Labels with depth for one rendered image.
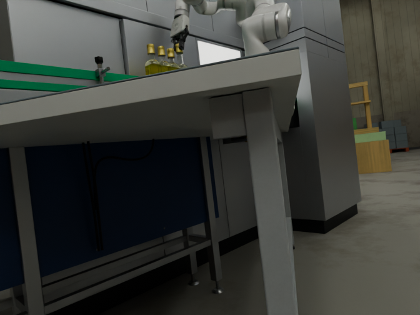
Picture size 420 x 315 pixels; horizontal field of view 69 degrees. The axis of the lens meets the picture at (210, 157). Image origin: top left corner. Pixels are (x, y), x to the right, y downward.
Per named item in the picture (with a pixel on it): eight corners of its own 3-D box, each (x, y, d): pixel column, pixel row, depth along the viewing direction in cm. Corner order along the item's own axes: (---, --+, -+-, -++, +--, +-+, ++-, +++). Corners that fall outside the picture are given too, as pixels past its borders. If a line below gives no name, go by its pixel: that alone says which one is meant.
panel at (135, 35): (243, 99, 212) (237, 50, 212) (247, 98, 210) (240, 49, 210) (128, 90, 148) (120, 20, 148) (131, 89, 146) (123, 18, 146)
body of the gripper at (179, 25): (169, 17, 157) (167, 37, 156) (182, 9, 150) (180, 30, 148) (180, 24, 162) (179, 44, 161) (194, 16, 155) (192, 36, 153)
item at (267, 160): (295, 247, 189) (282, 132, 188) (330, 598, 43) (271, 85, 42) (279, 247, 191) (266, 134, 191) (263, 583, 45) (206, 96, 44)
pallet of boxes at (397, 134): (400, 150, 1021) (397, 120, 1020) (409, 151, 954) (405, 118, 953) (367, 154, 1046) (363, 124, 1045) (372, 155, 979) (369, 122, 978)
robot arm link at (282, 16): (255, 27, 133) (294, 20, 127) (245, 48, 115) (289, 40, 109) (252, 4, 127) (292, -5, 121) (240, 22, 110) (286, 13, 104)
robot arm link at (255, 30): (247, 64, 122) (244, 22, 120) (280, 59, 117) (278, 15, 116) (240, 59, 113) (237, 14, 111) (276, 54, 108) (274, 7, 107)
